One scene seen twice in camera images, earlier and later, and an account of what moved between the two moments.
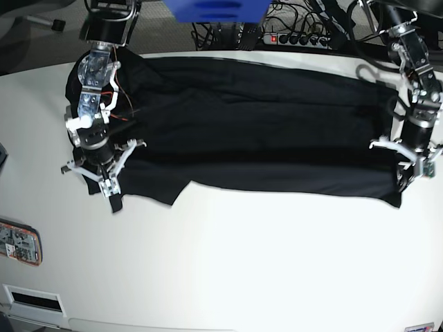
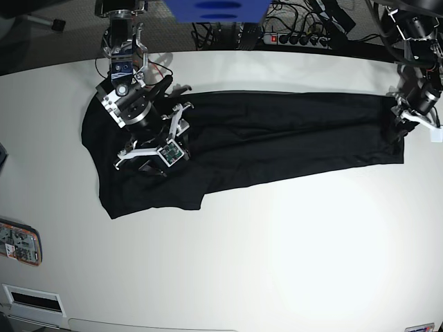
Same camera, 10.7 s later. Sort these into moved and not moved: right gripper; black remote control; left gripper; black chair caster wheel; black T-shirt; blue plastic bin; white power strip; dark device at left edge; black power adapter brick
Moved: right gripper; black T-shirt; left gripper
Not moved: dark device at left edge; black remote control; black chair caster wheel; white power strip; black power adapter brick; blue plastic bin
